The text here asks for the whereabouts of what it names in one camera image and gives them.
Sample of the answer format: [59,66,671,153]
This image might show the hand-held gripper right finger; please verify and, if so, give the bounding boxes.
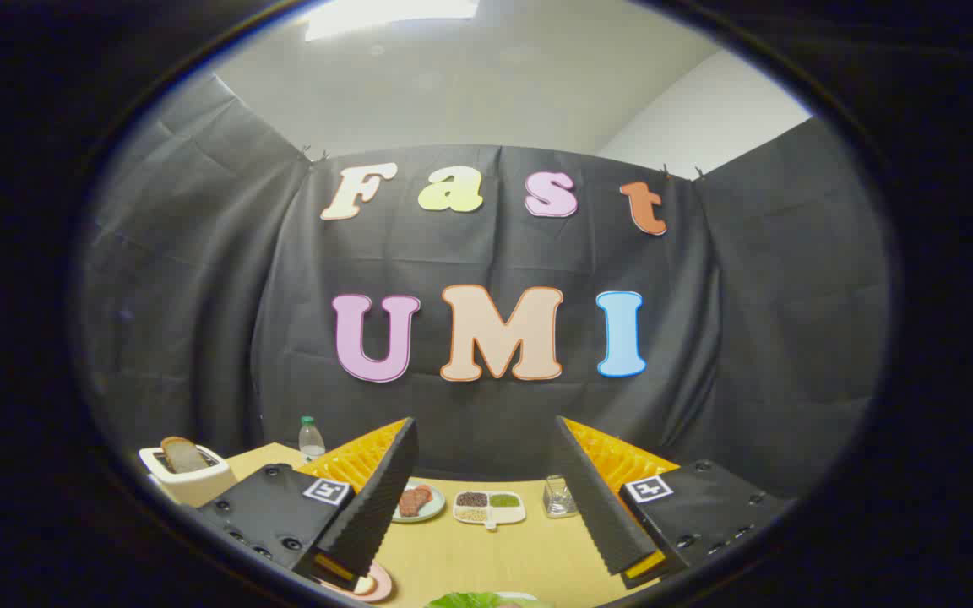
[550,415,798,590]

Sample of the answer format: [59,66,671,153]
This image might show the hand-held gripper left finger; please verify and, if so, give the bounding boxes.
[187,416,420,594]

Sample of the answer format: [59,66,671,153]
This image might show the green lettuce leaf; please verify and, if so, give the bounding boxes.
[426,591,530,608]

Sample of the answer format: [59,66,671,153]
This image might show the toasted bread slice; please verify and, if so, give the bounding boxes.
[160,437,210,474]

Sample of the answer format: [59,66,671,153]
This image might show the clear glass container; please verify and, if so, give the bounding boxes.
[542,475,579,518]

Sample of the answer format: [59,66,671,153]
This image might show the pale green oval plate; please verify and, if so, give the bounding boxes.
[391,481,447,524]

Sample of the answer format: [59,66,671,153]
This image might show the pink round plate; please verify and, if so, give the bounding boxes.
[322,562,393,603]

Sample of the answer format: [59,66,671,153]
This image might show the white divided condiment dish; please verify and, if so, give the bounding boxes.
[453,490,527,531]

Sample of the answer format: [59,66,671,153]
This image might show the clear water bottle green cap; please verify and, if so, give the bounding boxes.
[298,415,327,463]

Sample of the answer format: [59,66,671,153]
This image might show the white toaster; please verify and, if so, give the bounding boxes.
[139,446,238,508]

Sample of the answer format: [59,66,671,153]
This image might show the ceiling light panel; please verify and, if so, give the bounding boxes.
[305,0,481,41]

